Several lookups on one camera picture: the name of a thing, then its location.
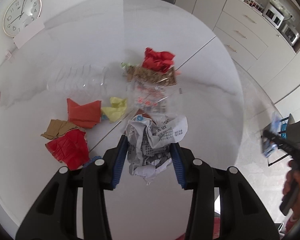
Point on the round white wall clock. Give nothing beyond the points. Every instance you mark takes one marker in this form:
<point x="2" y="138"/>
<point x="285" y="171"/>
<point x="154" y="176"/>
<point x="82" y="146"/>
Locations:
<point x="22" y="15"/>

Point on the clear plastic bottle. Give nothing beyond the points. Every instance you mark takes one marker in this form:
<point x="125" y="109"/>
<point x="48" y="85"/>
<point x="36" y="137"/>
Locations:
<point x="90" y="80"/>

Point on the red paper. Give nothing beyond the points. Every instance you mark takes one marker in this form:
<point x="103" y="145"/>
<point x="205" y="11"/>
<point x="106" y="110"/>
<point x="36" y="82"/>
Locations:
<point x="157" y="60"/>

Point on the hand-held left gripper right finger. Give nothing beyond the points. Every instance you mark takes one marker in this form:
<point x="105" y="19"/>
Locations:
<point x="178" y="166"/>

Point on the wall socket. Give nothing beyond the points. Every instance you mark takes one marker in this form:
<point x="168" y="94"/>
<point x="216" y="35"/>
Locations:
<point x="8" y="55"/>

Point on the yellow paper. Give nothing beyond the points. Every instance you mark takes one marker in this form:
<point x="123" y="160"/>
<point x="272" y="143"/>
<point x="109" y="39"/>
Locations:
<point x="115" y="108"/>

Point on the white card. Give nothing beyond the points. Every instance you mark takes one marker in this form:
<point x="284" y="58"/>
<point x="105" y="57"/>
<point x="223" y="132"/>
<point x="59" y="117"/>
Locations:
<point x="27" y="36"/>

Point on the orange cardboard piece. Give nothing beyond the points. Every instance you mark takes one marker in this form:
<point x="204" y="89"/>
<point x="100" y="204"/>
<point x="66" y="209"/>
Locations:
<point x="83" y="112"/>

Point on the silver toaster oven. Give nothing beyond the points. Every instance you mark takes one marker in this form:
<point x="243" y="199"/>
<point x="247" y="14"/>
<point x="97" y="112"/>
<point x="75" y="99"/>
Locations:
<point x="290" y="32"/>

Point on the person's right hand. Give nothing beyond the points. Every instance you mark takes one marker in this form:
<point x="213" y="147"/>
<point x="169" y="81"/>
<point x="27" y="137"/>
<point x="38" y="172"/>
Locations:
<point x="288" y="183"/>

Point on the brown printed snack wrapper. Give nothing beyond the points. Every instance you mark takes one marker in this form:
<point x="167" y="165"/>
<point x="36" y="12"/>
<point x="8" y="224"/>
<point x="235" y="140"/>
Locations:
<point x="150" y="76"/>

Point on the torn red brown cardboard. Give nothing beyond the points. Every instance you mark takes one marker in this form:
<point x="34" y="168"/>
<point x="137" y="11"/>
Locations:
<point x="67" y="147"/>

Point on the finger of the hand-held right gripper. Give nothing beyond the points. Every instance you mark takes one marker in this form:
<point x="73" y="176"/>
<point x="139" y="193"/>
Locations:
<point x="280" y="141"/>

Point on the white drawer cabinet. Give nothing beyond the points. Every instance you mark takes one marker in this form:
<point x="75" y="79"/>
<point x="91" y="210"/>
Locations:
<point x="245" y="32"/>

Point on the white countertop oven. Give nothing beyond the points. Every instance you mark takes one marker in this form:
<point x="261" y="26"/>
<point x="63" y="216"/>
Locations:
<point x="273" y="13"/>

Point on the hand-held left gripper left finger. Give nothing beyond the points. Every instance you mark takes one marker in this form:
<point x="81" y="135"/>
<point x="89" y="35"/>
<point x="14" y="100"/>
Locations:
<point x="120" y="162"/>

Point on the clear red-printed plastic wrapper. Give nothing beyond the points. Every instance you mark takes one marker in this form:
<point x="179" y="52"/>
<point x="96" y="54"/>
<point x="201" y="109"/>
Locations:
<point x="146" y="100"/>

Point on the printed white paper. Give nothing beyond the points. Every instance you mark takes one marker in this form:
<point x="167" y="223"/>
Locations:
<point x="155" y="135"/>

